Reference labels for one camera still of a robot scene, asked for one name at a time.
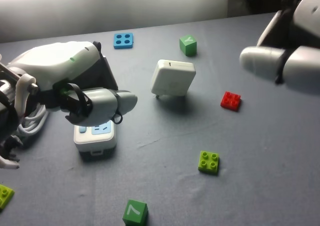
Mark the white power strip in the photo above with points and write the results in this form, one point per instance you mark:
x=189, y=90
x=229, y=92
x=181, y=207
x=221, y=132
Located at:
x=96, y=141

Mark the lime green toy brick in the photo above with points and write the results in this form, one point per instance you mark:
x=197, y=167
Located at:
x=5, y=196
x=208, y=162

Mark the green cube number 7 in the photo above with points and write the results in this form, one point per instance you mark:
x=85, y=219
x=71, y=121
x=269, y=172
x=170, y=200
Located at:
x=135, y=212

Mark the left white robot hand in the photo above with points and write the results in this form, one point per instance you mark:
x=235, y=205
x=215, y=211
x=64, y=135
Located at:
x=57, y=61

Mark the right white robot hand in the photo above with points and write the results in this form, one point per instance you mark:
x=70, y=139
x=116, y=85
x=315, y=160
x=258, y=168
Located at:
x=302, y=63

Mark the blue four-hole block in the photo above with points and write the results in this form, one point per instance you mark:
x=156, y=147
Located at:
x=123, y=41

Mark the white power adapter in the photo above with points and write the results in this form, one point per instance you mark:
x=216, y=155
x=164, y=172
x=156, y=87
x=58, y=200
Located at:
x=172, y=77

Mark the red toy brick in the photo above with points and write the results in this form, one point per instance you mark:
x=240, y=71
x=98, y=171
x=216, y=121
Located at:
x=231, y=101

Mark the green cube letter Y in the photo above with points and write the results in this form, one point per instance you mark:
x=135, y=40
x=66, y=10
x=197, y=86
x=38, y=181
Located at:
x=188, y=46

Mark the grey table cloth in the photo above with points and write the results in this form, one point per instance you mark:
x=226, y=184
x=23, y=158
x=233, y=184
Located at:
x=175, y=141

